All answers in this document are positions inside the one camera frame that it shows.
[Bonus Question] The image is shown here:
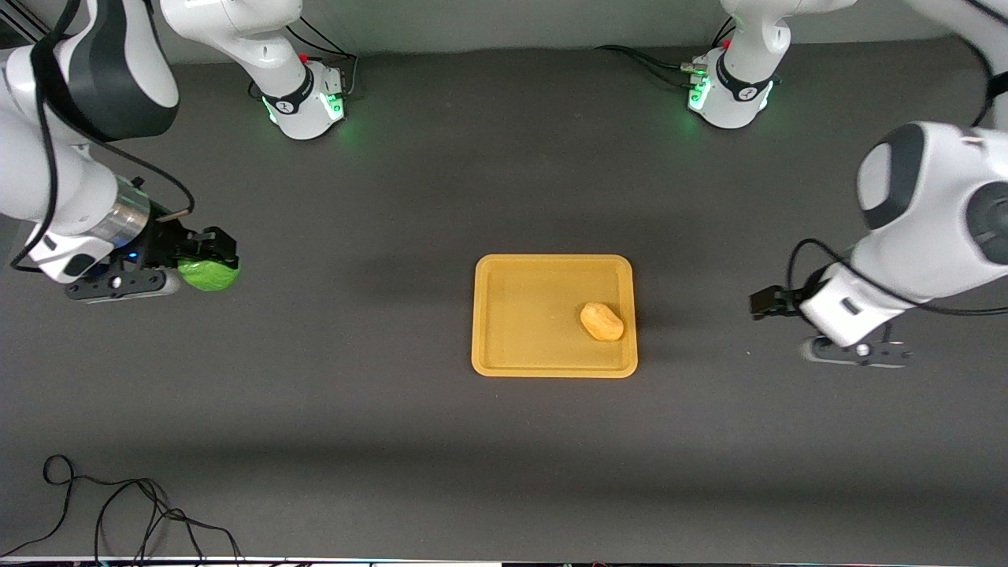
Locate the green apple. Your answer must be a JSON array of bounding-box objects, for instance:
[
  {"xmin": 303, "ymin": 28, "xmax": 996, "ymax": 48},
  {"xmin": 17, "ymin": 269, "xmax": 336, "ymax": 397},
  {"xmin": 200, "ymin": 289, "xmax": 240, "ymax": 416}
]
[{"xmin": 177, "ymin": 256, "xmax": 242, "ymax": 293}]

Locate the yellow-brown potato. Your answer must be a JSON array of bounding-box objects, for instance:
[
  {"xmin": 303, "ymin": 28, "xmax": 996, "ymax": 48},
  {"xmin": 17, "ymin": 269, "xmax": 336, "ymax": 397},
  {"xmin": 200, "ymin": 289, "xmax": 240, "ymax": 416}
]
[{"xmin": 580, "ymin": 302, "xmax": 625, "ymax": 343}]

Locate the yellow plastic tray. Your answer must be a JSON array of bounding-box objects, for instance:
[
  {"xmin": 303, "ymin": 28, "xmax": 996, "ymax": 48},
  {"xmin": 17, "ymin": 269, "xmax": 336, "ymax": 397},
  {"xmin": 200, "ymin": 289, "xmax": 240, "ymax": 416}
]
[{"xmin": 471, "ymin": 254, "xmax": 638, "ymax": 380}]

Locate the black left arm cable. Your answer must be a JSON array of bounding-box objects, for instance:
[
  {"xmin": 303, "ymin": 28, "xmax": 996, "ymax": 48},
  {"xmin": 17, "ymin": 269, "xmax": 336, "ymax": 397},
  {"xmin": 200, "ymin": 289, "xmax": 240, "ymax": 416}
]
[{"xmin": 785, "ymin": 0, "xmax": 1008, "ymax": 317}]

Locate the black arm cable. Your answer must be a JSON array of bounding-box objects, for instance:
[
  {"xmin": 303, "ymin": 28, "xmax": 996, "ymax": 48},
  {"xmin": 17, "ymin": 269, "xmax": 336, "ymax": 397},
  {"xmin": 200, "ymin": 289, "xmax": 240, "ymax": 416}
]
[
  {"xmin": 785, "ymin": 0, "xmax": 1008, "ymax": 317},
  {"xmin": 8, "ymin": 0, "xmax": 196, "ymax": 272}
]

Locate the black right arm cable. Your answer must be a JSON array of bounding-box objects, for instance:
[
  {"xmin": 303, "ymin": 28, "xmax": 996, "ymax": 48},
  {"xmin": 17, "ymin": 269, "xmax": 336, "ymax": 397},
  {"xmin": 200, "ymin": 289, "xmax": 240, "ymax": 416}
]
[{"xmin": 8, "ymin": 0, "xmax": 196, "ymax": 272}]

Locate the black right base cable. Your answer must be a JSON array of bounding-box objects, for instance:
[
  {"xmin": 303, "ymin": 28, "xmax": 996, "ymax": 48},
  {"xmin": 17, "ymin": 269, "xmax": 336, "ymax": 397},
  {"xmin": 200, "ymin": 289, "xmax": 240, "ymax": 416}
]
[{"xmin": 285, "ymin": 16, "xmax": 361, "ymax": 99}]

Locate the thin black loose cable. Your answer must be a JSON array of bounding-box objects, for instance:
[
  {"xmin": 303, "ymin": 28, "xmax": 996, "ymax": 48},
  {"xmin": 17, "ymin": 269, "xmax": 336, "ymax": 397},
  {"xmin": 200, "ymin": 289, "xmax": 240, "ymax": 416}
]
[{"xmin": 0, "ymin": 455, "xmax": 245, "ymax": 567}]

